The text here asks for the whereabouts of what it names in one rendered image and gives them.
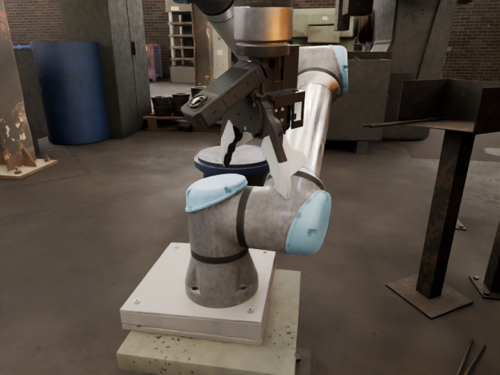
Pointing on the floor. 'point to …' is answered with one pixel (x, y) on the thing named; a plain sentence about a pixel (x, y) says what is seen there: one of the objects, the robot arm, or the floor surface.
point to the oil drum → (72, 91)
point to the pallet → (172, 111)
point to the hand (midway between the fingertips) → (249, 184)
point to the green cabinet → (115, 56)
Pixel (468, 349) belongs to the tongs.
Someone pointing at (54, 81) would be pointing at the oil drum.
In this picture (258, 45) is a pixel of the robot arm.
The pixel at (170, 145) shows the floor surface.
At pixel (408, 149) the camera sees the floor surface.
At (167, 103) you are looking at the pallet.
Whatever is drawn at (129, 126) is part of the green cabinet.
